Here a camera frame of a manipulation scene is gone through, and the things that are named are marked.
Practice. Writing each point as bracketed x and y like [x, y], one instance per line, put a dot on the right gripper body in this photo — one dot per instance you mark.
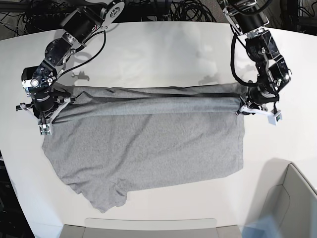
[44, 105]

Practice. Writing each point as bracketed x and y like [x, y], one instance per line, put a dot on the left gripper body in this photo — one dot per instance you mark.
[259, 100]

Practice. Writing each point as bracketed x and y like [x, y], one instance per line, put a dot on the grey T-shirt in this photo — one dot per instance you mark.
[111, 141]

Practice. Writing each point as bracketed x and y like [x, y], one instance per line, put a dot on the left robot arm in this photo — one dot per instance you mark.
[247, 18]

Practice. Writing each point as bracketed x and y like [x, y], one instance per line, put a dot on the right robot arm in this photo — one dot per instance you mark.
[79, 27]

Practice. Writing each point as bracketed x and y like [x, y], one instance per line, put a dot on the grey chair at right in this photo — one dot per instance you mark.
[290, 208]

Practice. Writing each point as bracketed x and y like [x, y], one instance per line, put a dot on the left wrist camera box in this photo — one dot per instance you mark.
[275, 118]

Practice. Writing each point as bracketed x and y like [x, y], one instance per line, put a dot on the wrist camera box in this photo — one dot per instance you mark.
[46, 129]
[275, 118]

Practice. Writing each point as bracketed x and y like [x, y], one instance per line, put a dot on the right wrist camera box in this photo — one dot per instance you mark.
[46, 129]

